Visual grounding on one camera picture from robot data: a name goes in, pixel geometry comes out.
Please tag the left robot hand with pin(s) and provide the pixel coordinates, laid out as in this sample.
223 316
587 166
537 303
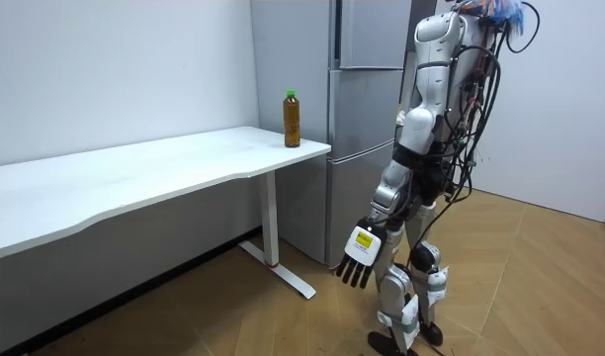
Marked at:
363 244

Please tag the brown tea bottle green cap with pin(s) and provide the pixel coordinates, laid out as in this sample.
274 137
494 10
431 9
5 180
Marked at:
291 123

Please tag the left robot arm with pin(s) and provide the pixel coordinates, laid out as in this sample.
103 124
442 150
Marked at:
423 123

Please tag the robot legs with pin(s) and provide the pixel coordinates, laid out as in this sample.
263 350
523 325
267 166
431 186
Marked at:
394 292

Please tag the grey fridge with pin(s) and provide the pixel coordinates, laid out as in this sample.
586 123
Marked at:
362 109

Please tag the robot body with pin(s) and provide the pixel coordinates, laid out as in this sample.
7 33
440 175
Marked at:
473 69

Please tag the white desk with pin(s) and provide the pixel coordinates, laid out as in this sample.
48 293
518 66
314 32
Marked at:
134 173

